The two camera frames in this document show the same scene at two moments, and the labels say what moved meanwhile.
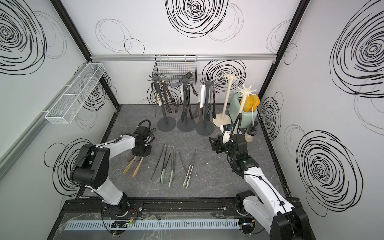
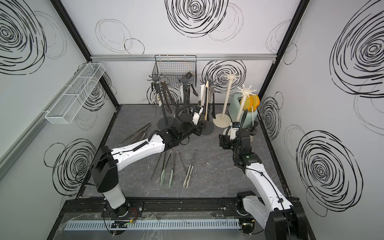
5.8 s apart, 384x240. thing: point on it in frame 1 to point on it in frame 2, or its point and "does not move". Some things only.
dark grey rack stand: (206, 127) does not move
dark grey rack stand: (164, 124) does not move
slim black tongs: (213, 113) does not move
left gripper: (148, 153) to (199, 127)
